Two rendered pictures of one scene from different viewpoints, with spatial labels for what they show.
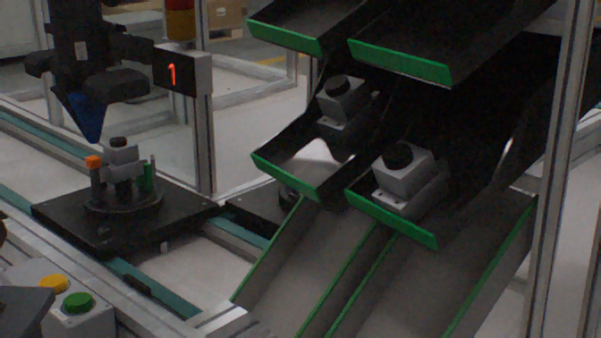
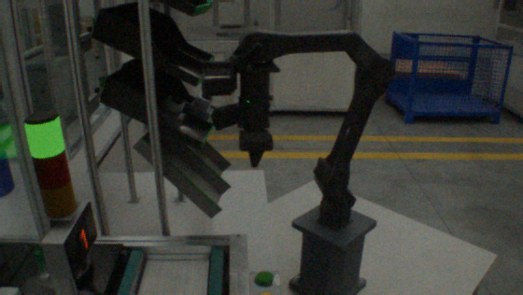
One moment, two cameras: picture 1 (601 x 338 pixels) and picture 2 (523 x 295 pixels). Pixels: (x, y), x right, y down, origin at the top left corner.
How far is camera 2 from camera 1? 1.58 m
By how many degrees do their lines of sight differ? 117
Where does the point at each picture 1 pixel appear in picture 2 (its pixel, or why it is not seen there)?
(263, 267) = (203, 197)
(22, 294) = (306, 223)
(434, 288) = not seen: hidden behind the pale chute
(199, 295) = (190, 283)
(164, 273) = not seen: outside the picture
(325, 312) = (212, 175)
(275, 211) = (95, 279)
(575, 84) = not seen: hidden behind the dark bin
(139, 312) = (242, 259)
